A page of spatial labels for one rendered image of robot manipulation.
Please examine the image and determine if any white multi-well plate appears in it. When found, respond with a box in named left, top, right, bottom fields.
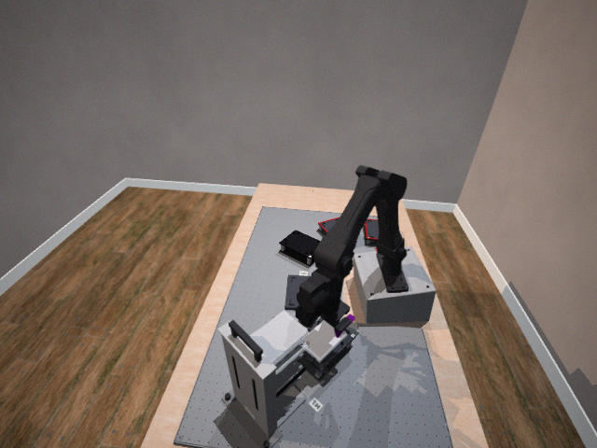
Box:
left=250, top=310, right=310, bottom=364

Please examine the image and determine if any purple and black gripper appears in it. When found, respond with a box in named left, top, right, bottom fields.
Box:
left=320, top=301, right=355, bottom=338

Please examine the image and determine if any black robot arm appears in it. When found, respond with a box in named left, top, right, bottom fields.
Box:
left=296, top=165, right=409, bottom=328

